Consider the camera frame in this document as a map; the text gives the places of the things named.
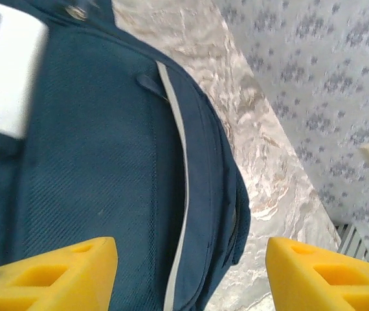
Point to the navy blue backpack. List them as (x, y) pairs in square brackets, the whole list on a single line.
[(107, 129)]

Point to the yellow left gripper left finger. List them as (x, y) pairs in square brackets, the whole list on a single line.
[(74, 291)]

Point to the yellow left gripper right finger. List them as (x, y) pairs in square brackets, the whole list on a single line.
[(301, 278)]

